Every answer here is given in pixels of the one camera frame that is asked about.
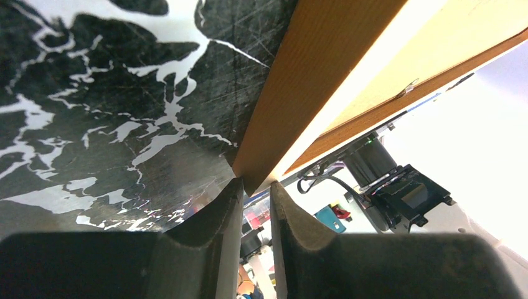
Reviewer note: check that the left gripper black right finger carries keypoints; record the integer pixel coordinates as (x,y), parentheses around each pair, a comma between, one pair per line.
(313,261)

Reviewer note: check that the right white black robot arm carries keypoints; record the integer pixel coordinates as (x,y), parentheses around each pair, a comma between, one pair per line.
(397,198)

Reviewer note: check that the wooden picture frame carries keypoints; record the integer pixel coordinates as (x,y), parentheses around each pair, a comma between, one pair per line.
(344,66)

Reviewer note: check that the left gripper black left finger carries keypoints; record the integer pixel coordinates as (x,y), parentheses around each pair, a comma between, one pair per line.
(196,259)

